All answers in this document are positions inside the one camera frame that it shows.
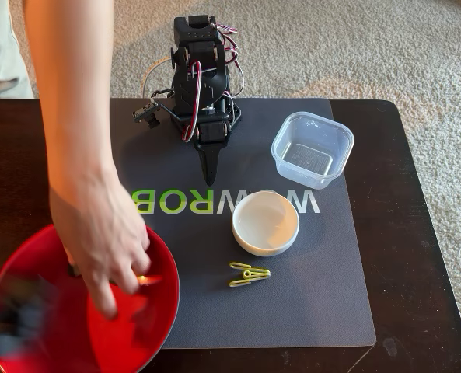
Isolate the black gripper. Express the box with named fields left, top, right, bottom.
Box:
left=170, top=111, right=232, bottom=187

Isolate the small white bowl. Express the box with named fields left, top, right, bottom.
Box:
left=231, top=190, right=300, bottom=257

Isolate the clear plastic container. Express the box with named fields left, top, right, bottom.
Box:
left=271, top=111, right=355, bottom=190

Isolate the yellow clothespin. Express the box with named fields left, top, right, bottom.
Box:
left=228, top=261, right=272, bottom=288

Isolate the person left forearm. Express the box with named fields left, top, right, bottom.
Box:
left=23, top=0, right=119, bottom=188

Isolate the red bowl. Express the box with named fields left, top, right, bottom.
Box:
left=0, top=223, right=180, bottom=373

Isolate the person left hand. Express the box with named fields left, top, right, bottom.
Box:
left=49, top=169, right=152, bottom=321

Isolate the grey WOWROBO mat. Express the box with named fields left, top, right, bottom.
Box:
left=109, top=96, right=378, bottom=350

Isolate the light grey garment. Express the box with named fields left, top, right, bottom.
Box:
left=0, top=0, right=35, bottom=100

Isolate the red white servo wire bundle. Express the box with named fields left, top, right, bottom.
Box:
left=181, top=60, right=203, bottom=143
left=215, top=22, right=246, bottom=98

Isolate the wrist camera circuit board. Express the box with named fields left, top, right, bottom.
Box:
left=132, top=101, right=162, bottom=129

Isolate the black camera cable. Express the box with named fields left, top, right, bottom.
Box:
left=149, top=87, right=176, bottom=103

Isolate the white curved cable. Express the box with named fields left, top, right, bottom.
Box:
left=139, top=56, right=173, bottom=99

